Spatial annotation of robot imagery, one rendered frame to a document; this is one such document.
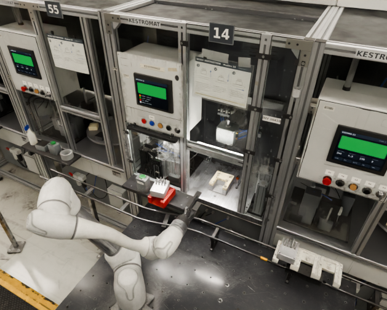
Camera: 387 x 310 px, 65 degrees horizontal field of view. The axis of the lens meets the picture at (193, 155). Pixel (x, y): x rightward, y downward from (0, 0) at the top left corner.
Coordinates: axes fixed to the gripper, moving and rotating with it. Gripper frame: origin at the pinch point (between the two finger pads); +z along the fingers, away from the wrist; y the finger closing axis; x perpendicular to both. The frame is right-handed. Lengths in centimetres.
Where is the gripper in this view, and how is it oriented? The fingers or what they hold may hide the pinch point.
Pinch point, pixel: (197, 200)
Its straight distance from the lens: 177.7
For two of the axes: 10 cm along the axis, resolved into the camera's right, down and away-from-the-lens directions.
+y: 0.1, -8.0, -6.0
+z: 4.5, -5.3, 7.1
